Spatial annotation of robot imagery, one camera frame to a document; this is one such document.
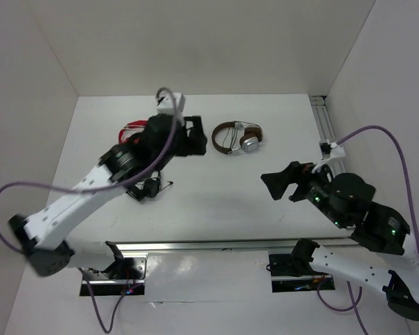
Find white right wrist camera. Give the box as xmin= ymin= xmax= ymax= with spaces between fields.
xmin=311 ymin=140 xmax=346 ymax=174

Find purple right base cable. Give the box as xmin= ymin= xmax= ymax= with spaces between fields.
xmin=316 ymin=278 xmax=371 ymax=335

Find aluminium rail right side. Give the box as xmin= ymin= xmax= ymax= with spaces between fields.
xmin=309 ymin=96 xmax=337 ymax=142

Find black headphones lower with cable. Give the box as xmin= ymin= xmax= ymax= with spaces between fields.
xmin=126 ymin=171 xmax=174 ymax=202

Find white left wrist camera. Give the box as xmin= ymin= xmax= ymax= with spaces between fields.
xmin=156 ymin=93 xmax=186 ymax=114

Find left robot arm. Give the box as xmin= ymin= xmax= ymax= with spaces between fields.
xmin=8 ymin=113 xmax=207 ymax=278

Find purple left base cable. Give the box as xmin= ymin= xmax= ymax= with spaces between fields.
xmin=78 ymin=268 xmax=144 ymax=334

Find brown silver headphones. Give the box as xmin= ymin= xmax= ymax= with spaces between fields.
xmin=211 ymin=121 xmax=264 ymax=156

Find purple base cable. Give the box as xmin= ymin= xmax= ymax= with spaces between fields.
xmin=316 ymin=278 xmax=371 ymax=335
xmin=78 ymin=268 xmax=144 ymax=334

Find aluminium front rail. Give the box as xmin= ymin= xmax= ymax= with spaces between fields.
xmin=106 ymin=237 xmax=357 ymax=255

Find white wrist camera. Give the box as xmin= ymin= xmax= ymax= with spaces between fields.
xmin=156 ymin=93 xmax=186 ymax=114
xmin=311 ymin=140 xmax=346 ymax=174

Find red headphones with white cable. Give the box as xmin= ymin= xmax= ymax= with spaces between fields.
xmin=118 ymin=120 xmax=147 ymax=144

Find aluminium rail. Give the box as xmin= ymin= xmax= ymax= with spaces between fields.
xmin=309 ymin=96 xmax=337 ymax=142
xmin=106 ymin=237 xmax=357 ymax=255

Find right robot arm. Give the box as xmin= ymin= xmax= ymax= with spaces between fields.
xmin=260 ymin=161 xmax=419 ymax=322

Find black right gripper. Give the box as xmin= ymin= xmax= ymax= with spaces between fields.
xmin=258 ymin=156 xmax=345 ymax=226

